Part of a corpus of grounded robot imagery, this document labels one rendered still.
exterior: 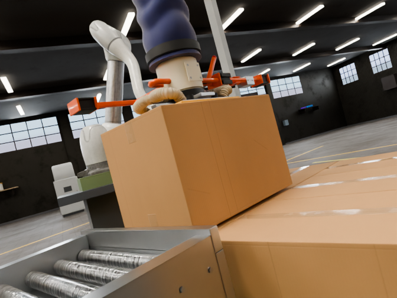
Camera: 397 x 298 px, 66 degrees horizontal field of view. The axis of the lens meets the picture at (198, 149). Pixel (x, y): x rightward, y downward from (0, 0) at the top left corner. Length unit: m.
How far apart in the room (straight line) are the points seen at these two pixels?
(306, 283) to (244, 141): 0.57
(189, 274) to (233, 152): 0.52
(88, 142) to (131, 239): 0.84
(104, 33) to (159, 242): 1.25
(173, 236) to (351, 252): 0.42
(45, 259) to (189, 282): 0.65
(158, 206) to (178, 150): 0.21
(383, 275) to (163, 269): 0.41
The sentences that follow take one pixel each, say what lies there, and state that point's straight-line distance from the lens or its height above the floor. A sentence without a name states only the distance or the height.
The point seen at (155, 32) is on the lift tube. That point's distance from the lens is 1.25.
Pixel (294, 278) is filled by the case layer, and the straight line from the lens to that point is 0.79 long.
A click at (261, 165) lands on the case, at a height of 0.68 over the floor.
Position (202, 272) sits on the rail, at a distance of 0.74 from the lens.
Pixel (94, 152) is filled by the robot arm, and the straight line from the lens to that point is 1.73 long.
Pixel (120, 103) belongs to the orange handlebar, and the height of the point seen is 1.08.
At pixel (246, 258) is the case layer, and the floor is 0.50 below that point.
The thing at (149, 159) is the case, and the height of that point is 0.81.
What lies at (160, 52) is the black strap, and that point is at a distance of 1.21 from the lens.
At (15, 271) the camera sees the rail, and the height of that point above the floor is 0.57.
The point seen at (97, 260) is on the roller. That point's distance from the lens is 1.14.
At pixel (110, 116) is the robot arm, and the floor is 1.14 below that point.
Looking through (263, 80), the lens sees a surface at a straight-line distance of 1.73.
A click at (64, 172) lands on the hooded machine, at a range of 9.67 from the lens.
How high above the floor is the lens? 0.79
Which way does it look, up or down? 1 degrees up
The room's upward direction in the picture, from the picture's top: 15 degrees counter-clockwise
